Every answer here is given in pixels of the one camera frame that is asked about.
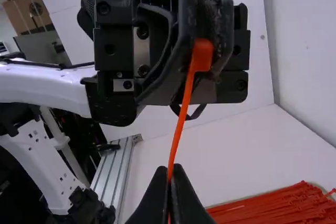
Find brown cardboard box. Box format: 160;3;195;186
1;0;55;36

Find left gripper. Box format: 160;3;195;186
93;0;250;106

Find silver rails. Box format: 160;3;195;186
90;134;143;209

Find black cable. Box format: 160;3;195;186
0;57;95;70

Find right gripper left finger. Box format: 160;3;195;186
125;165;169;224

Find orange cable tie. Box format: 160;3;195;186
165;37;215;224

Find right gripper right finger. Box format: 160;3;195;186
170;163;219;224

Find row of orange cable ties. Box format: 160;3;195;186
206;180;336;224

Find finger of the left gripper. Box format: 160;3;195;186
195;0;235;81

